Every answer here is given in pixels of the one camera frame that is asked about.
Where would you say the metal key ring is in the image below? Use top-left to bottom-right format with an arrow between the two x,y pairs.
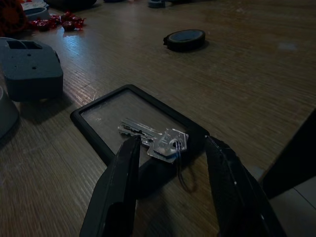
172,138 -> 196,194

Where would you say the black framed card holder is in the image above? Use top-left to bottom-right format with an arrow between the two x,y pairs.
70,83 -> 211,198

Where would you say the blue grey plastic part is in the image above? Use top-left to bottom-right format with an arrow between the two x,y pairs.
147,0 -> 166,8

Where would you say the silver key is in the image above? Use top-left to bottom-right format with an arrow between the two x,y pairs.
117,118 -> 190,164

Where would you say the grey printed plastic block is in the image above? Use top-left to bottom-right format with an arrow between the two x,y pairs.
0,37 -> 65,103

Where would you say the grey curved plastic part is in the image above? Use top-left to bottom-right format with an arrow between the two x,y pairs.
0,85 -> 20,142

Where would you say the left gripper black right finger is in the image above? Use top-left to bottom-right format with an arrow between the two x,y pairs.
204,134 -> 287,237

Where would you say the red wrapped candy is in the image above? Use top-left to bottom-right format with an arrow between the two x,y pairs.
61,21 -> 76,33
43,14 -> 62,31
29,19 -> 44,32
61,10 -> 86,31

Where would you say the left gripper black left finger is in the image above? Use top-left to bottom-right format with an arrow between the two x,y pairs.
79,135 -> 143,237

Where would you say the grey plastic dish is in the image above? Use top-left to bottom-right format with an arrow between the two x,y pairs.
24,6 -> 51,21

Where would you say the red and black fuzzy thing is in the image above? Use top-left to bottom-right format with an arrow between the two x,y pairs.
0,0 -> 28,38

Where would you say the black tape roll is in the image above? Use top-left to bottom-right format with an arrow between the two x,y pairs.
163,29 -> 206,53

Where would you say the black furniture panel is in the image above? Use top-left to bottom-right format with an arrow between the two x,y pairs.
261,106 -> 316,200

